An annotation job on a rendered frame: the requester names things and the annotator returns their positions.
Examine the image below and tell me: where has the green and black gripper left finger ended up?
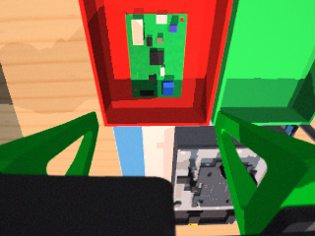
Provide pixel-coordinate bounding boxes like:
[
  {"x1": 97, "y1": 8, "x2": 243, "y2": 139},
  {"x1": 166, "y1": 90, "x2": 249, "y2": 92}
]
[{"x1": 0, "y1": 111, "x2": 99, "y2": 175}]

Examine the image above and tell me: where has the green circuit board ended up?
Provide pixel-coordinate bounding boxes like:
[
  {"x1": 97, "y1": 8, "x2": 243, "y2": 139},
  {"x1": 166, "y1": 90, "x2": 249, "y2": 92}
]
[{"x1": 125, "y1": 14, "x2": 187, "y2": 97}]

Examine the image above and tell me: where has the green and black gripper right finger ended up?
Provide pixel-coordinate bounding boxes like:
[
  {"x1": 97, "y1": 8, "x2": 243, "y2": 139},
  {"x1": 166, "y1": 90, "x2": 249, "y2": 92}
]
[{"x1": 215, "y1": 111, "x2": 315, "y2": 235}]

